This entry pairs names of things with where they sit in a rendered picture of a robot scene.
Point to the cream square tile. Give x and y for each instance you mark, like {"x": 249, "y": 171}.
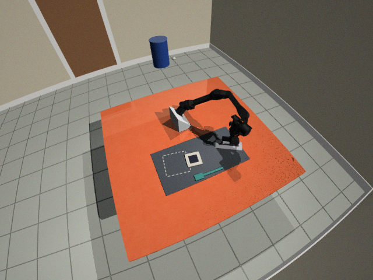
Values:
{"x": 193, "y": 159}

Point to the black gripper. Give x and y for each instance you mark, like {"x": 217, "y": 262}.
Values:
{"x": 233, "y": 135}

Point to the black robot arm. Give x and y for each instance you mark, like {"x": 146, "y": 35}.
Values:
{"x": 244, "y": 128}

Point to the dark grey flat mat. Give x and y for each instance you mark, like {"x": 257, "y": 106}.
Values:
{"x": 212, "y": 158}

